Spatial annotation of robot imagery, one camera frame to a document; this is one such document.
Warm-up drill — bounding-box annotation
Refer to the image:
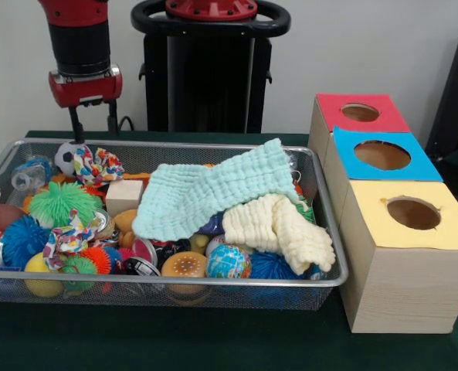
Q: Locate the blue spiky ball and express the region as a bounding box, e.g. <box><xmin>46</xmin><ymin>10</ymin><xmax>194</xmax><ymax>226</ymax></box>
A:
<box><xmin>0</xmin><ymin>215</ymin><xmax>52</xmax><ymax>270</ymax></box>

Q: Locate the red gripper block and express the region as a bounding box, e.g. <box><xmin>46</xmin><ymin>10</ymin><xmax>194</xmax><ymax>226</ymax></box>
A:
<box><xmin>49</xmin><ymin>72</ymin><xmax>124</xmax><ymax>145</ymax></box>

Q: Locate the small brown football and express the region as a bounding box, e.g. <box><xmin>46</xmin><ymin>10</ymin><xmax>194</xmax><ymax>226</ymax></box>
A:
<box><xmin>0</xmin><ymin>204</ymin><xmax>27</xmax><ymax>233</ymax></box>

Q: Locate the thin black cable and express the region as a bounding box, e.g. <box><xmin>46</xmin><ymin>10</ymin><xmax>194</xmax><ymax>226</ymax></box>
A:
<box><xmin>118</xmin><ymin>114</ymin><xmax>137</xmax><ymax>132</ymax></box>

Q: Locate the multicolour patterned cloth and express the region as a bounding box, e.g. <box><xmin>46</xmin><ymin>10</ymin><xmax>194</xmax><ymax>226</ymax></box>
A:
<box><xmin>73</xmin><ymin>145</ymin><xmax>126</xmax><ymax>186</ymax></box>

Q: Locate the wooden box with three holes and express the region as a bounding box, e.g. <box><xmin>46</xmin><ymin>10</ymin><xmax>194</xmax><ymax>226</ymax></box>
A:
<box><xmin>307</xmin><ymin>93</ymin><xmax>458</xmax><ymax>334</ymax></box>

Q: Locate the burger squeeze toy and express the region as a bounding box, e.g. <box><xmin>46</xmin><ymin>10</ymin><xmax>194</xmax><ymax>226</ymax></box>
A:
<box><xmin>161</xmin><ymin>250</ymin><xmax>209</xmax><ymax>306</ymax></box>

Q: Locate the shallow clear mesh bin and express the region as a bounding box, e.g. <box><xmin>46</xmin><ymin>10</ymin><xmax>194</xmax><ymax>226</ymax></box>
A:
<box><xmin>0</xmin><ymin>138</ymin><xmax>349</xmax><ymax>312</ymax></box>

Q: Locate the mint green waffle cloth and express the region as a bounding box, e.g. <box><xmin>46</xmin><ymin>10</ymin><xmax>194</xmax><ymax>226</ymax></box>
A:
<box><xmin>131</xmin><ymin>138</ymin><xmax>310</xmax><ymax>240</ymax></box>

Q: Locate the globe print ball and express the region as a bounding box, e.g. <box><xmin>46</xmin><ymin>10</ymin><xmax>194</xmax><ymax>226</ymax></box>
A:
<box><xmin>205</xmin><ymin>243</ymin><xmax>253</xmax><ymax>280</ymax></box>

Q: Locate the multicolour rope toy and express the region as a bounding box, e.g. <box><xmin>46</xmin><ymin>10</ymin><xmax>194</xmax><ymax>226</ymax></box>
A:
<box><xmin>42</xmin><ymin>208</ymin><xmax>100</xmax><ymax>271</ymax></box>

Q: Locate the dark green table cloth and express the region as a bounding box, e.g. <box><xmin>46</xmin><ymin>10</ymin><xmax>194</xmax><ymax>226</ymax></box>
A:
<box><xmin>0</xmin><ymin>130</ymin><xmax>458</xmax><ymax>371</ymax></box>

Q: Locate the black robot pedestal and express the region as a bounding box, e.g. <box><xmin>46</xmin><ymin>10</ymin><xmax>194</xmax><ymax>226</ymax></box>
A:
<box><xmin>131</xmin><ymin>0</ymin><xmax>291</xmax><ymax>134</ymax></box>

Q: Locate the lime green spiky ball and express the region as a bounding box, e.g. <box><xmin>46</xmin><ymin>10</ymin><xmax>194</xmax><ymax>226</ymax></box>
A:
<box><xmin>29</xmin><ymin>182</ymin><xmax>104</xmax><ymax>229</ymax></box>

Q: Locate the small soccer ball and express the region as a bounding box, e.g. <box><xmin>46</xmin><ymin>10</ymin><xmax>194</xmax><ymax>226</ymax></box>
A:
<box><xmin>54</xmin><ymin>140</ymin><xmax>87</xmax><ymax>175</ymax></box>

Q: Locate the cream waffle cloth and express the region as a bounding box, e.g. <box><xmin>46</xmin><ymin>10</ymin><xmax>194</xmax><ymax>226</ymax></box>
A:
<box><xmin>222</xmin><ymin>192</ymin><xmax>336</xmax><ymax>276</ymax></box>

